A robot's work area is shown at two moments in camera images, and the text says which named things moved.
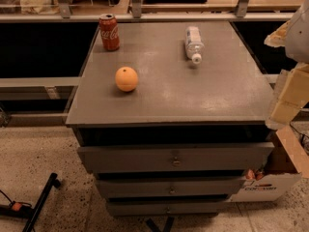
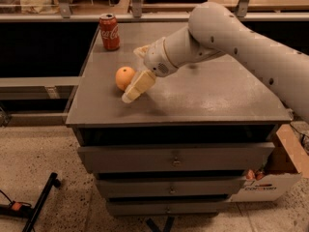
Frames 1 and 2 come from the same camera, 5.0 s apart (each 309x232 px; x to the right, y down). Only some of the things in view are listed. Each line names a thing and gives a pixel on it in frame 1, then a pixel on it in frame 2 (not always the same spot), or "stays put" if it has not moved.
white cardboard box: [288, 160] stays put
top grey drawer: [191, 158] stays put
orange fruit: [126, 78] stays put
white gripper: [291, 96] -> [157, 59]
